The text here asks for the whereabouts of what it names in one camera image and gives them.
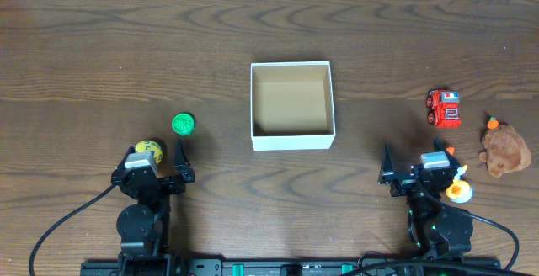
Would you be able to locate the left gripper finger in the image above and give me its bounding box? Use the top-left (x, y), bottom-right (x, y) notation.
top-left (173, 139), bottom-right (192, 175)
top-left (116, 146), bottom-right (136, 174)

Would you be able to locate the orange blue toy duck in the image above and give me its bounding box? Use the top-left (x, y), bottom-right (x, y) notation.
top-left (444, 146), bottom-right (473, 204)

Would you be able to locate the red toy fire truck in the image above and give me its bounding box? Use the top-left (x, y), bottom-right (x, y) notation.
top-left (425, 89), bottom-right (462, 128)

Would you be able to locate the brown plush toy with orange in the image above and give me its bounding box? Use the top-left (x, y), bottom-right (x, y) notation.
top-left (478, 117), bottom-right (532, 178)

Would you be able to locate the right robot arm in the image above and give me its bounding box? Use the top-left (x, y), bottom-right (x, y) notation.
top-left (378, 138), bottom-right (473, 258)

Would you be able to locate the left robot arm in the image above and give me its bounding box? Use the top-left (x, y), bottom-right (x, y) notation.
top-left (111, 141), bottom-right (195, 276)

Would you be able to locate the yellow ball with blue marks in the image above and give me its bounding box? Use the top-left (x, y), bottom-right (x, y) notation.
top-left (135, 140), bottom-right (163, 164)

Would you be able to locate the green ridged round toy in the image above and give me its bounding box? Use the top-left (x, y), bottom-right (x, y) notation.
top-left (171, 113), bottom-right (195, 136)

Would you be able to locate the white cardboard box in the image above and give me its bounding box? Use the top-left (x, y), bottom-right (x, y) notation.
top-left (250, 61), bottom-right (336, 151)

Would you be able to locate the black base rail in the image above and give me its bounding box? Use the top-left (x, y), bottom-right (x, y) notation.
top-left (79, 257), bottom-right (502, 276)

